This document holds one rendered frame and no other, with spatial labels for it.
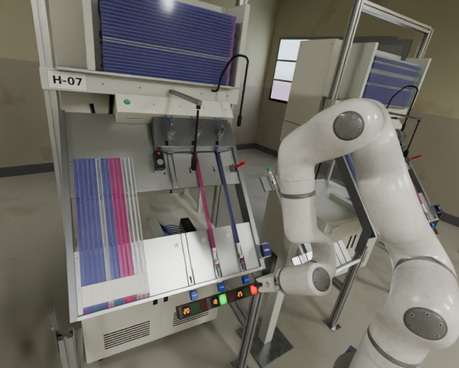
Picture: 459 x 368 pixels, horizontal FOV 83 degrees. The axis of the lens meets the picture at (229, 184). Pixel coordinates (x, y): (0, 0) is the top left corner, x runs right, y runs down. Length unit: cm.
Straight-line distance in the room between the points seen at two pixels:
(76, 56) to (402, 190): 120
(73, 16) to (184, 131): 58
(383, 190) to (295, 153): 20
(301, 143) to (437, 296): 39
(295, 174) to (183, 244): 54
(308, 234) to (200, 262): 48
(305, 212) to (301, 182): 8
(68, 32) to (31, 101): 259
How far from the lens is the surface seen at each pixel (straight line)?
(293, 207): 68
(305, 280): 75
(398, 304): 65
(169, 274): 100
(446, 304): 64
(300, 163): 64
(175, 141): 107
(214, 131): 116
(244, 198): 116
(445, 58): 447
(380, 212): 63
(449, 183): 444
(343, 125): 53
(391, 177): 61
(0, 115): 384
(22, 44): 380
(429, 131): 441
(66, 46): 129
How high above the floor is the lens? 144
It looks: 23 degrees down
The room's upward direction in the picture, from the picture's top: 8 degrees clockwise
